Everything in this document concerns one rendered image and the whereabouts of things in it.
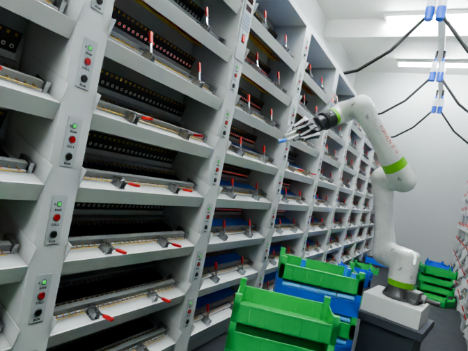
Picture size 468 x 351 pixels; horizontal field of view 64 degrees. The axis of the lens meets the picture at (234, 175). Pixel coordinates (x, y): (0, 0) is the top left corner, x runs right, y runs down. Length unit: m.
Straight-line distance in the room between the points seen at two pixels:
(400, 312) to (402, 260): 0.24
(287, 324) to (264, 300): 0.21
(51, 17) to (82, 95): 0.19
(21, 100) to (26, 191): 0.20
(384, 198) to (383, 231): 0.18
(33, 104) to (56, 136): 0.09
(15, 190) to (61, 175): 0.11
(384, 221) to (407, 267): 0.27
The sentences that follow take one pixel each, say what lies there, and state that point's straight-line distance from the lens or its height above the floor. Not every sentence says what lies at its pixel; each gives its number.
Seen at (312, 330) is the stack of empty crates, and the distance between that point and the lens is 1.16.
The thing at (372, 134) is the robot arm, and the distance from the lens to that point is 1.92.
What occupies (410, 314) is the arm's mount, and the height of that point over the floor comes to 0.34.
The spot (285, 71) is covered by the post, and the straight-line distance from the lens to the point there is 2.26.
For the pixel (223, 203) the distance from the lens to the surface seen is 1.66.
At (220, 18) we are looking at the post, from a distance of 1.69.
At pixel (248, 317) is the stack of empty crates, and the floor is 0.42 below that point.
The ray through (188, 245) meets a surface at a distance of 1.51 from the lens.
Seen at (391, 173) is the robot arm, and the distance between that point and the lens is 1.98.
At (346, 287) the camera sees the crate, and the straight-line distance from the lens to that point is 1.45.
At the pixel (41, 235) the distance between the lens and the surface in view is 1.03.
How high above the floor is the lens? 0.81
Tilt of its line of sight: level
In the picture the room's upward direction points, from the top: 11 degrees clockwise
